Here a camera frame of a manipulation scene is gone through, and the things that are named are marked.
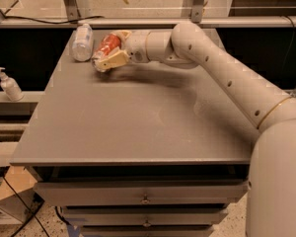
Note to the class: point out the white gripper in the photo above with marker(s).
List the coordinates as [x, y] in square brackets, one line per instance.
[136, 46]

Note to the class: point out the red coke can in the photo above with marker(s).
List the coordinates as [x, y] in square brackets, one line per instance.
[103, 52]

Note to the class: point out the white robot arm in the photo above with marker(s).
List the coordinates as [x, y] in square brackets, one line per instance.
[271, 204]

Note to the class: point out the clear blue plastic bottle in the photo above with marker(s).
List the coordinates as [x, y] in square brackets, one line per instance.
[82, 46]

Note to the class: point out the white pump dispenser bottle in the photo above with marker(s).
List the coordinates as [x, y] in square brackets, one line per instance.
[10, 86]

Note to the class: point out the grey drawer cabinet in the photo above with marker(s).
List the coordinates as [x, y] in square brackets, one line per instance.
[144, 151]

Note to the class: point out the cardboard box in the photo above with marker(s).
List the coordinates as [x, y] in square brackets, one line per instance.
[16, 199]

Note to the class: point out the grey metal bracket left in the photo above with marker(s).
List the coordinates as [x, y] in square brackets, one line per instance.
[77, 9]

